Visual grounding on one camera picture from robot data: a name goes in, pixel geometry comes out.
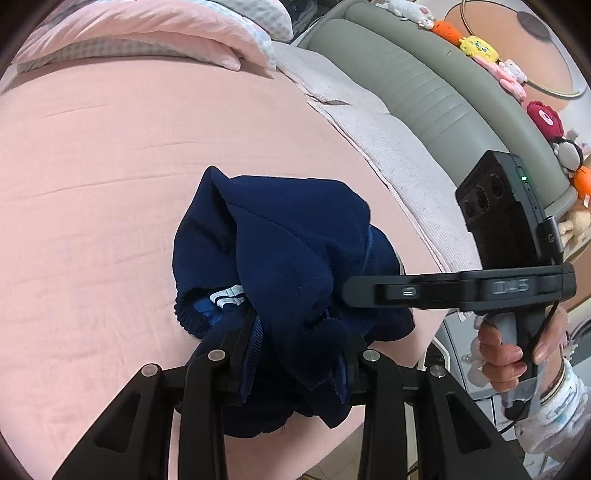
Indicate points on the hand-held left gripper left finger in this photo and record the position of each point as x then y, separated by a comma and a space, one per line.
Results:
217, 369

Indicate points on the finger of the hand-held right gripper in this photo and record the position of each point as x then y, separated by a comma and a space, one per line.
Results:
397, 290

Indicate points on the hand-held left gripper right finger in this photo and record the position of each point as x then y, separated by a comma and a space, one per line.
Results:
369, 369

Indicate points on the navy garment wide white stripe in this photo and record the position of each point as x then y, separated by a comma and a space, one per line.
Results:
300, 258

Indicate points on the person's right hand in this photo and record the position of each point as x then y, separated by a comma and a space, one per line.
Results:
503, 364

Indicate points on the beige bunny plush toy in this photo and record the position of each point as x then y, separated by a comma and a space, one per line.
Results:
570, 226

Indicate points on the round orange plush toy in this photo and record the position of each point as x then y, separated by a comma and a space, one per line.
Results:
582, 181

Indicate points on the black and white plush toy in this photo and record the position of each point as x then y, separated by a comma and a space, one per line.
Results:
569, 154

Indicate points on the red bear plush toy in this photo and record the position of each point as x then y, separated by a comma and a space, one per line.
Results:
545, 117

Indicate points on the pink plush toy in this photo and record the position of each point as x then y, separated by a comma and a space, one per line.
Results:
508, 76

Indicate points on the yellow sponge plush toy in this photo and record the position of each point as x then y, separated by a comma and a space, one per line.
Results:
480, 48

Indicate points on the orange carrot plush toy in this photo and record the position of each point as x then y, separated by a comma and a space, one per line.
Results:
445, 31

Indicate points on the white bunny plush toy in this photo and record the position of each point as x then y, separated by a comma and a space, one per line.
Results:
406, 7

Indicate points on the dark glass wardrobe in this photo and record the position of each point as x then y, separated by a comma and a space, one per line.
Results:
307, 18

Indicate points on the pink folded quilt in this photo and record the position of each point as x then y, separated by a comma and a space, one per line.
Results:
138, 27

